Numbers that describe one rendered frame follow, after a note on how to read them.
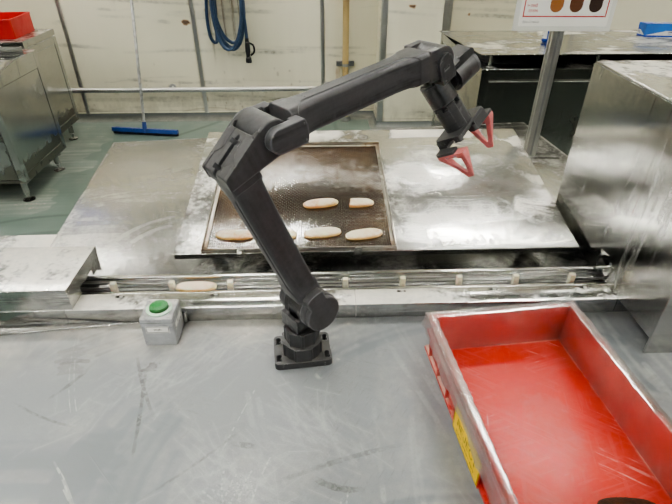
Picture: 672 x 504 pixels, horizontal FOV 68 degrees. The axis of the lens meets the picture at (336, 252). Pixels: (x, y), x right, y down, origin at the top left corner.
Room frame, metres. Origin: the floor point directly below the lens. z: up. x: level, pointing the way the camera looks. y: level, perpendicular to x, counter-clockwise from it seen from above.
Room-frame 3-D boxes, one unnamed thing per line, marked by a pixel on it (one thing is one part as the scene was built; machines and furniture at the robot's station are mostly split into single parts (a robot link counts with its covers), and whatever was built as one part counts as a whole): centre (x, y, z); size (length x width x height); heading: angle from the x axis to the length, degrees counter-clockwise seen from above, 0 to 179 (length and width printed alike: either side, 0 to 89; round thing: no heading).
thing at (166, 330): (0.83, 0.38, 0.84); 0.08 x 0.08 x 0.11; 2
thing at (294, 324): (0.79, 0.06, 0.94); 0.09 x 0.05 x 0.10; 130
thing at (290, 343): (0.77, 0.07, 0.86); 0.12 x 0.09 x 0.08; 98
